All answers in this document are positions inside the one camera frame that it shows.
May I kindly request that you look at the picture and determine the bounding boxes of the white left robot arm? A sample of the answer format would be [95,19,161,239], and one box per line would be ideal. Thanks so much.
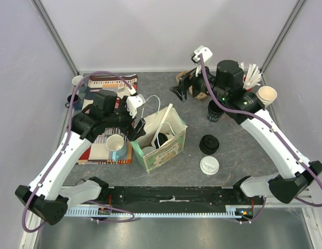
[15,90,146,225]

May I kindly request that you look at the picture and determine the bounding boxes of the white wrapped straws bundle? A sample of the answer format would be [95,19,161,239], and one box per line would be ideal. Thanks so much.
[240,62,262,90]

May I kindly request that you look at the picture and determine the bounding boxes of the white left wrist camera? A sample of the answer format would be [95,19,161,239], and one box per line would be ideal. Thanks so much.
[126,88,146,118]

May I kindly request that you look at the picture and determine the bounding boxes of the colourful patterned placemat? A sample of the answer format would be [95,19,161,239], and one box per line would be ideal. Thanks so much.
[77,76,132,164]

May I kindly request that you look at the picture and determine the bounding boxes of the aluminium frame post left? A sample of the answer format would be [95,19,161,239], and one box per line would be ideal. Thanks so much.
[31,0,79,76]

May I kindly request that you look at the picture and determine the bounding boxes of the grey ceramic mug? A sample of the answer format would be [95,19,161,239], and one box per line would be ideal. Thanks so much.
[71,75,84,86]

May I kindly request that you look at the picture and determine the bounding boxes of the light blue ceramic mug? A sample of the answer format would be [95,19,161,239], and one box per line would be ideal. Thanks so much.
[106,134,127,162]

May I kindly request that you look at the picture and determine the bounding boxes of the green patterned paper bag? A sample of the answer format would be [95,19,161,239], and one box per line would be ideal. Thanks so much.
[130,95,187,173]

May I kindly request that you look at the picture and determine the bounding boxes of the white paper cup stack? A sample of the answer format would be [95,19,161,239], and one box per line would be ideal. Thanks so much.
[256,86,277,106]

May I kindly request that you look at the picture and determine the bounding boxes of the white slotted cable duct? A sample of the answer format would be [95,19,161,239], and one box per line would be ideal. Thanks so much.
[64,205,253,218]

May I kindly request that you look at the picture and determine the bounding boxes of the white plastic cup lid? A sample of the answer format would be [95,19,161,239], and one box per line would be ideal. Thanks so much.
[142,146,156,156]

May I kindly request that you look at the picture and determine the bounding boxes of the white straw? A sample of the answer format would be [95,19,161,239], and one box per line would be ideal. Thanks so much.
[151,104,173,148]

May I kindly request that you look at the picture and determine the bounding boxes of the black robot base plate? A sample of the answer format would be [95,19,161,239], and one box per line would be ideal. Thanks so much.
[96,186,263,212]

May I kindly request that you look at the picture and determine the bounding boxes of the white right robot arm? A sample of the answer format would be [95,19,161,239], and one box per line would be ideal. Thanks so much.
[170,60,322,204]

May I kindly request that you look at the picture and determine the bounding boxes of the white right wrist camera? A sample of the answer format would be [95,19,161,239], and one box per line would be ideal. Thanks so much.
[191,45,213,77]

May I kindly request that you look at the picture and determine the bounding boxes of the aluminium frame post right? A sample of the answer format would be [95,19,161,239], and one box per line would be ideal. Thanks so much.
[260,0,307,74]

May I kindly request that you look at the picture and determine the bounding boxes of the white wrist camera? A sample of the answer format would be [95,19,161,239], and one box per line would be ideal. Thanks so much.
[126,88,146,118]
[191,45,213,77]

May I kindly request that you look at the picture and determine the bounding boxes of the aluminium frame post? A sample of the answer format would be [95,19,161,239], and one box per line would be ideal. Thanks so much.
[260,0,307,74]
[31,0,79,76]

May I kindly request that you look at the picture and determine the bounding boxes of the black plastic lid stack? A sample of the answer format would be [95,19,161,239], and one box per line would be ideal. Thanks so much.
[199,134,220,155]

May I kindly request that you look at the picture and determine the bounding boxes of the white lid stack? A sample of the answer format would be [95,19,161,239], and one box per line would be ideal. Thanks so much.
[200,156,220,175]

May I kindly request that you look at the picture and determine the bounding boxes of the dark blue ceramic mug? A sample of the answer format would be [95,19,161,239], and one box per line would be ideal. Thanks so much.
[64,94,83,110]

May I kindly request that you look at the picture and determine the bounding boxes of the black plastic cup lid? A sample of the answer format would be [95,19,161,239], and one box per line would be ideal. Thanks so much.
[154,133,168,149]

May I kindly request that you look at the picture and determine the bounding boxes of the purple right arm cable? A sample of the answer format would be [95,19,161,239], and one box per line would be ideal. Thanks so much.
[198,53,322,224]

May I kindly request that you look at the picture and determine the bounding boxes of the brown pulp carrier stack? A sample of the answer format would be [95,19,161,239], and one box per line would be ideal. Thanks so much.
[176,71,207,100]

